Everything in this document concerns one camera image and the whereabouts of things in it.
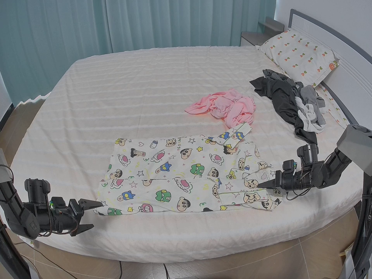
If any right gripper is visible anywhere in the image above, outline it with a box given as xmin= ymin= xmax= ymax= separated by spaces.
xmin=275 ymin=170 xmax=306 ymax=197

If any blue-green curtain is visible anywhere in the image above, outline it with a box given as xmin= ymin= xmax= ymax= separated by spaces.
xmin=0 ymin=0 xmax=280 ymax=107

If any pile of clothes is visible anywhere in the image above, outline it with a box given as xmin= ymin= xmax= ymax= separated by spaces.
xmin=249 ymin=69 xmax=327 ymax=145

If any white printed pyjama top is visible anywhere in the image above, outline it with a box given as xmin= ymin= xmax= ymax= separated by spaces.
xmin=93 ymin=123 xmax=283 ymax=216

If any grey bedside table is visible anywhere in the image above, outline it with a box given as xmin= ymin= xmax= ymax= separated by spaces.
xmin=241 ymin=17 xmax=285 ymax=46

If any pink garment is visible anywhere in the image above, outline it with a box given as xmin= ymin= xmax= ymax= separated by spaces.
xmin=185 ymin=88 xmax=257 ymax=128

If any bed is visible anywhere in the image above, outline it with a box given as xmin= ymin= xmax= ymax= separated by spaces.
xmin=7 ymin=9 xmax=372 ymax=264

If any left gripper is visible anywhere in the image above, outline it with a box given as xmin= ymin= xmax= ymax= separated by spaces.
xmin=48 ymin=198 xmax=104 ymax=238

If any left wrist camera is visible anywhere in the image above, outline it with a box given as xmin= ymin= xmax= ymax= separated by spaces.
xmin=51 ymin=196 xmax=67 ymax=212

